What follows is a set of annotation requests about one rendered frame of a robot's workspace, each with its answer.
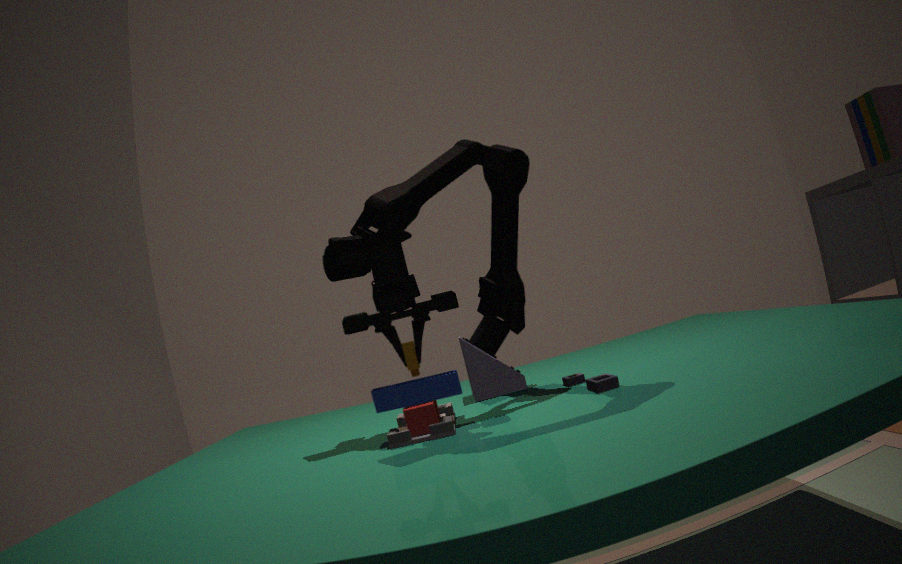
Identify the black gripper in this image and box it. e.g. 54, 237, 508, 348
342, 267, 459, 367

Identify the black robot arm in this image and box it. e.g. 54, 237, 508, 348
323, 140, 530, 359

